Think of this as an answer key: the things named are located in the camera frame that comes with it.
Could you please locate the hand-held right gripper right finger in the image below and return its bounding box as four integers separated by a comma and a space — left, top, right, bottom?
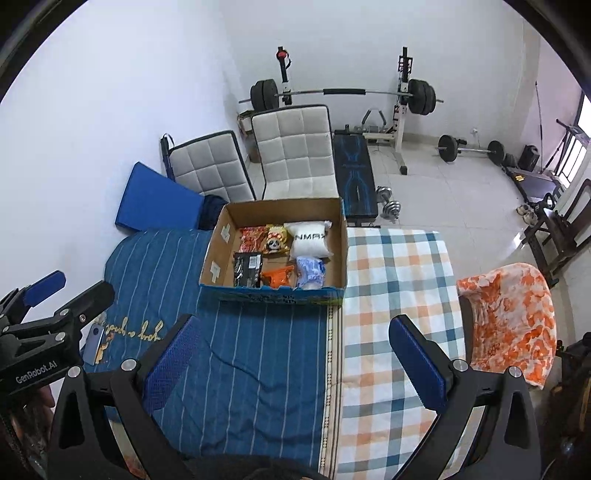
389, 315, 541, 480

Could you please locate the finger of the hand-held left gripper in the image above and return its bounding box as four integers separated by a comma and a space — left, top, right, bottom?
0, 271, 66, 324
4, 281, 115, 356

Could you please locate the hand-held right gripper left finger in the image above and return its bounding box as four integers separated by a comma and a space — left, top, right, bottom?
46, 315, 202, 480

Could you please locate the cardboard box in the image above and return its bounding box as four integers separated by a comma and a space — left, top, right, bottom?
198, 198, 348, 306

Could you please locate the black snack packet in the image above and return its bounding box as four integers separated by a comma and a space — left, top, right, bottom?
233, 251, 265, 289

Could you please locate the orange snack packet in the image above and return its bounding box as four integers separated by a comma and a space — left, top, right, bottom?
261, 263, 296, 289

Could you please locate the blue tissue packet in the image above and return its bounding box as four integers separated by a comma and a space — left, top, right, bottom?
294, 256, 326, 291

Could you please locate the red snack packet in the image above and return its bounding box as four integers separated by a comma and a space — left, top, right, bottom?
239, 226, 269, 254

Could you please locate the yellow panda snack packet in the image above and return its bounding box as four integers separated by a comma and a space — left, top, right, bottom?
264, 224, 291, 254

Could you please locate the white soft pouch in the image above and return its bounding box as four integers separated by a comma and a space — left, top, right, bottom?
283, 220, 333, 260

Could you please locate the blue phone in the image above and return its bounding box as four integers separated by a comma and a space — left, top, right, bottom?
83, 323, 106, 363

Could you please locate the blue striped blanket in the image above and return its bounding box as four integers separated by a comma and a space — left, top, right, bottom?
81, 228, 333, 472

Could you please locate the plaid bed sheet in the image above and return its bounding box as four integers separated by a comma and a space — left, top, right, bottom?
318, 226, 467, 480

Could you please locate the orange floral blanket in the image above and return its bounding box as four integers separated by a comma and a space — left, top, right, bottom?
456, 262, 557, 391

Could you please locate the blue folded mat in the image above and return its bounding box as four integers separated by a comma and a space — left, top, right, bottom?
115, 161, 204, 232

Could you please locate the dark fleece cloth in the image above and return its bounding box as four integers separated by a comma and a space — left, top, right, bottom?
185, 456, 326, 480

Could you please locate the dark blue bag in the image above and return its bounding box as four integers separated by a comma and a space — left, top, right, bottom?
198, 194, 229, 230

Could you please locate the blue and black pole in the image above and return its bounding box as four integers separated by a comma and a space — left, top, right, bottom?
159, 134, 176, 178

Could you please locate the small white cushioned chair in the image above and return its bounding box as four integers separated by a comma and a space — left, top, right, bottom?
170, 130, 257, 204

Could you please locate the dark wooden chair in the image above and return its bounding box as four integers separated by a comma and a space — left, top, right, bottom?
524, 178, 591, 287

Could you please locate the black weight bench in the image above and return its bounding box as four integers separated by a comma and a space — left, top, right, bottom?
333, 131, 382, 227

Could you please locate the treadmill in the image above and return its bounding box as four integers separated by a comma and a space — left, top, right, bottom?
505, 119, 591, 197

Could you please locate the small floor barbell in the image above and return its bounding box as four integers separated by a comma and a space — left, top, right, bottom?
436, 134, 506, 166

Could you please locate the black speaker box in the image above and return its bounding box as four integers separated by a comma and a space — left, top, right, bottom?
517, 145, 540, 171

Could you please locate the white barbell rack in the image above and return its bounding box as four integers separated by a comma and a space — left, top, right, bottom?
274, 45, 416, 175

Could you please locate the large white cushioned chair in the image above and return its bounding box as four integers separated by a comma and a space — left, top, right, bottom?
252, 104, 340, 200

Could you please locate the barbell with black plates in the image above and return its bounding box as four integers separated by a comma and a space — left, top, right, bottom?
239, 78, 445, 116

